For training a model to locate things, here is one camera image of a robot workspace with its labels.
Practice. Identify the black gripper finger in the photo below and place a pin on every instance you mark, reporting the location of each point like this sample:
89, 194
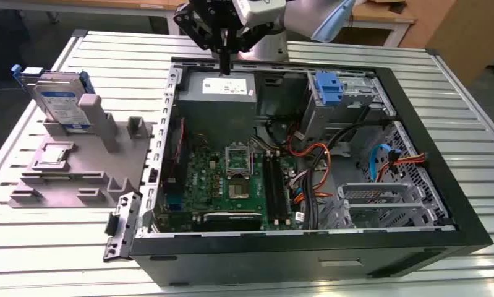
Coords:
193, 28
254, 38

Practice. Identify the hard disk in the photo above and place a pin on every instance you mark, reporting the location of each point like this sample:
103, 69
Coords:
65, 108

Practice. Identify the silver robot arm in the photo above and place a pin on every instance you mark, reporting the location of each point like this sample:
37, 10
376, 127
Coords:
270, 46

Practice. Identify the blue plastic drive latch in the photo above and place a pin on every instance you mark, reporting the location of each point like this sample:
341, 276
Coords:
327, 88

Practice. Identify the grey power supply unit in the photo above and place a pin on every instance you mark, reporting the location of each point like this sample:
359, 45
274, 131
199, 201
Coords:
217, 117

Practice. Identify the silver drive cage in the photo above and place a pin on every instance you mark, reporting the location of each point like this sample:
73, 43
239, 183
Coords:
325, 117

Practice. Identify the wooden desk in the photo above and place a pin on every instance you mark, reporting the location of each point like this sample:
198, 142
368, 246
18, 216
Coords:
378, 15

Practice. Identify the black office chair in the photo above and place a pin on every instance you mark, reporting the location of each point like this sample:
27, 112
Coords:
2, 40

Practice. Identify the black RAM slot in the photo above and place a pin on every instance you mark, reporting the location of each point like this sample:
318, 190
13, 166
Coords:
269, 185

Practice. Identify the green motherboard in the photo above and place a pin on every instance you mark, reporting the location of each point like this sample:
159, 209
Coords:
205, 185

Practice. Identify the CPU socket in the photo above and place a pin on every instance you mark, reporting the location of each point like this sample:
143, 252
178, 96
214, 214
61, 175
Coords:
238, 190

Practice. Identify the grey parts rack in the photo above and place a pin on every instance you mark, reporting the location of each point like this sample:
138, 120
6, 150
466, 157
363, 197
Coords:
106, 173

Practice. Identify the wooden cabinet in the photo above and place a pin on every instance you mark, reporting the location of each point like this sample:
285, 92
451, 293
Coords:
468, 37

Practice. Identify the silver CPU chip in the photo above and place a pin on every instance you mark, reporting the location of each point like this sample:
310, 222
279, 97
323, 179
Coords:
55, 155

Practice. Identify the green RAM stick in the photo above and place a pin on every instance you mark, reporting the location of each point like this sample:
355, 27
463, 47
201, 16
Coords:
61, 177

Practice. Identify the black graphics card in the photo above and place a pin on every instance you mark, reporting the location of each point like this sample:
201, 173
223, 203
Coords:
229, 218

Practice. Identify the black PC case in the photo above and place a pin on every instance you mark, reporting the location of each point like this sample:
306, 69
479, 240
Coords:
270, 256

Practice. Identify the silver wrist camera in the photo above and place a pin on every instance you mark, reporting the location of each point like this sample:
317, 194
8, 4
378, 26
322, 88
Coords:
258, 12

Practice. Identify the silver expansion slot bracket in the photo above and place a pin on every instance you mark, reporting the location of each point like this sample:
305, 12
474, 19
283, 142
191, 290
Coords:
123, 216

